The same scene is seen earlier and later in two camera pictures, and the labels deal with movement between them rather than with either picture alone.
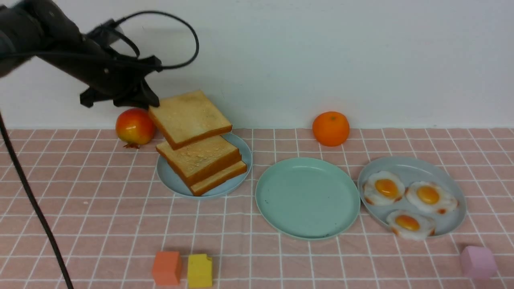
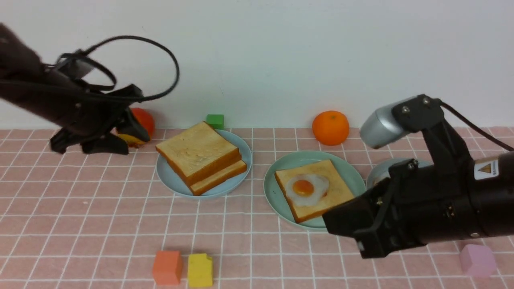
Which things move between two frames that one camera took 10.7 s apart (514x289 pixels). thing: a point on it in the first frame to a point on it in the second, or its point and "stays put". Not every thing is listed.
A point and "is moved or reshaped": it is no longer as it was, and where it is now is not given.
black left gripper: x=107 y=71 to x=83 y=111
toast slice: x=189 y=118 to x=310 y=190
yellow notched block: x=200 y=271 stays put
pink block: x=478 y=262 stays put
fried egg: x=410 y=224 is moved or reshaped
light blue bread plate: x=171 y=182 stays put
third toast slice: x=233 y=171 stays put
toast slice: x=196 y=160 stays put
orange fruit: x=331 y=129 stays put
